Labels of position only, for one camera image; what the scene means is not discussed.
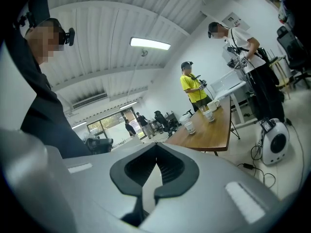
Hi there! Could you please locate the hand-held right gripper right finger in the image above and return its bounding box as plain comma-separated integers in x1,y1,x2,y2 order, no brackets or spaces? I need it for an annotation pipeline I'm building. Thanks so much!
139,142,287,233

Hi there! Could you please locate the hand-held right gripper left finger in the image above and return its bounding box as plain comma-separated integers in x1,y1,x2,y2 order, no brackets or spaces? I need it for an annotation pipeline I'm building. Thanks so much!
63,142,158,233

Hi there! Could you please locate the white mug cup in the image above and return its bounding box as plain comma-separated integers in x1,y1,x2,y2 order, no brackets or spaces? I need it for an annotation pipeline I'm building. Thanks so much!
207,100,221,112

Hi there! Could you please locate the black padded chair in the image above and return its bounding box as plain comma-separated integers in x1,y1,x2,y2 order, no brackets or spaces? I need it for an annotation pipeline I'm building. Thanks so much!
86,137,114,155

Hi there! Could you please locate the white round capsule backpack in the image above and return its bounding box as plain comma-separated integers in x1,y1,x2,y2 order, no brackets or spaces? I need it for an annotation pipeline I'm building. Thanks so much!
259,117,290,166

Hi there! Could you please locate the person's black shirt torso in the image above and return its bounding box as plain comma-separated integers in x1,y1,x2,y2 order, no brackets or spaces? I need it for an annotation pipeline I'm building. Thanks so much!
4,30,93,159

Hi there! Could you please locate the white desk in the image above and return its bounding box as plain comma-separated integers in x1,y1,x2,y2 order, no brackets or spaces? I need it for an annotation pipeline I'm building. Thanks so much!
210,71,258,128

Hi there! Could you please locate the clear plastic box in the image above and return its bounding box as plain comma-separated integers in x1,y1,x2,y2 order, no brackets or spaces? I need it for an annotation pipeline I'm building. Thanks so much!
210,71,243,92

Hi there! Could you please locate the wooden stool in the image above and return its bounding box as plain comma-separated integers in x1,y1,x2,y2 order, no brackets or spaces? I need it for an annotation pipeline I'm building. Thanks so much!
268,54,292,100

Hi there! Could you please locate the long ceiling light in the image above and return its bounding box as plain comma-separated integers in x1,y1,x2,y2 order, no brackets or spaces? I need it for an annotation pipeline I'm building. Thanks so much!
129,36,171,51

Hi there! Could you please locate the black mesh office chair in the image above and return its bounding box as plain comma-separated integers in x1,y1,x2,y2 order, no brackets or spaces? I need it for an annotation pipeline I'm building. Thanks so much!
276,25,311,89

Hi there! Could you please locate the black floor cable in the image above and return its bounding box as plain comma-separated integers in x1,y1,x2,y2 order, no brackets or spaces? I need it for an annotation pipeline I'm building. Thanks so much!
237,121,304,189

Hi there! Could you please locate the black head-mounted camera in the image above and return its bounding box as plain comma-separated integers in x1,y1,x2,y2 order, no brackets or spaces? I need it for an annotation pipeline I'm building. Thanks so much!
13,0,75,47

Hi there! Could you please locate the white wall panel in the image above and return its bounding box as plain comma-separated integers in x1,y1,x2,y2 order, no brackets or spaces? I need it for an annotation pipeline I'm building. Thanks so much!
222,12,251,31

